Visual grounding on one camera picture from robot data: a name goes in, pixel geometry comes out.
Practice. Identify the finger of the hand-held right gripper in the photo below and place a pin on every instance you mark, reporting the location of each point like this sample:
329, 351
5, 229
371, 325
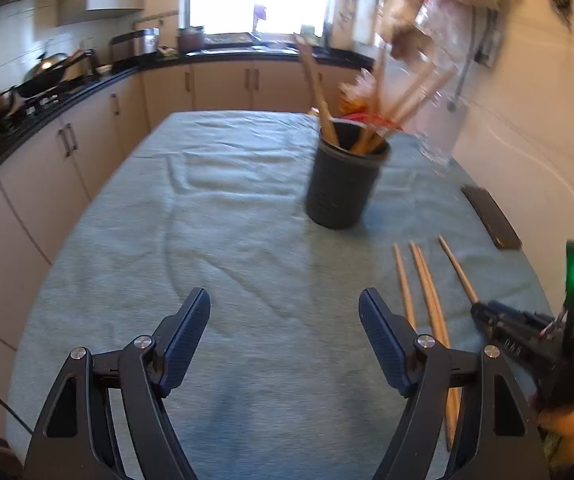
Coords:
507, 327

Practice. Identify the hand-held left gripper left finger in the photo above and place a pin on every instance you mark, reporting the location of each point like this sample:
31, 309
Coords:
187, 330

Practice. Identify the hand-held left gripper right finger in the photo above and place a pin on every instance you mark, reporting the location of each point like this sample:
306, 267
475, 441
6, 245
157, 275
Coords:
384, 340

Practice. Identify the long wooden chopstick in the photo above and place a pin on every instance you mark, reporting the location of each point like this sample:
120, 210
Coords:
403, 280
426, 290
457, 267
434, 290

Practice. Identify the black perforated utensil holder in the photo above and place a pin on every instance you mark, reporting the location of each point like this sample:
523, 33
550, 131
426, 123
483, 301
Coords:
339, 185

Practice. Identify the bunch of wooden chopsticks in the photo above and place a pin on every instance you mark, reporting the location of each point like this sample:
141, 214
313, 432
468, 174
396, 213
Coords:
324, 105

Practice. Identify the person's right hand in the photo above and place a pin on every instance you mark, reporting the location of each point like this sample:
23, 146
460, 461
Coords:
567, 430

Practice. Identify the black smartphone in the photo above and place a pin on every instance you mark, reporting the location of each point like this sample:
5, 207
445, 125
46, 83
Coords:
492, 217

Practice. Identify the grey-green tablecloth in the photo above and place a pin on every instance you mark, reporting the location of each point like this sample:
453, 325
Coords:
217, 210

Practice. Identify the clear glass mug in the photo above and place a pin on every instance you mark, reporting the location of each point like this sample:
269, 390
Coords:
434, 150

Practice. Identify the red plastic basin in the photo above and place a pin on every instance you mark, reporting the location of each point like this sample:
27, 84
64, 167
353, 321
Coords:
377, 122

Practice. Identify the beige base cabinet row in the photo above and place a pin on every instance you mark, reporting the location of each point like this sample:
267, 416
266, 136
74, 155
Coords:
92, 125

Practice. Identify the clear plastic bag orange contents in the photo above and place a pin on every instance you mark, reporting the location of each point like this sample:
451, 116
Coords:
359, 90

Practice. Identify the gas stove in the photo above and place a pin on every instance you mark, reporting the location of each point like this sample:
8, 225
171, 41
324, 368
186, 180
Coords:
42, 104

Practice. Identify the black kitchen counter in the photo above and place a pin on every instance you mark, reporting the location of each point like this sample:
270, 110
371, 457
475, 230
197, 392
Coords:
157, 62

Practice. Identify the black wok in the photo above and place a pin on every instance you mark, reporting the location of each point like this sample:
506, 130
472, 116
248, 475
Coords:
47, 80

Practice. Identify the silver rice cooker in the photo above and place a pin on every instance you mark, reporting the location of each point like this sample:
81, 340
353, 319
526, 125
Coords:
134, 45

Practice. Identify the brown cooking pot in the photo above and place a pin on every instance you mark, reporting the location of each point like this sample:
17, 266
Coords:
191, 40

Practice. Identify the white hanging cutting board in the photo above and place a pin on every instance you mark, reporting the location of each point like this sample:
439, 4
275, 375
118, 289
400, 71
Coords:
364, 17

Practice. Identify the purple hanging cloth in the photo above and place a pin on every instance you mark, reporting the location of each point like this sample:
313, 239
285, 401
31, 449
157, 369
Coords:
262, 12

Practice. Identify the white wall socket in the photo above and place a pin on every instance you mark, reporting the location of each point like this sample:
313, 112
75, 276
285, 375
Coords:
488, 49

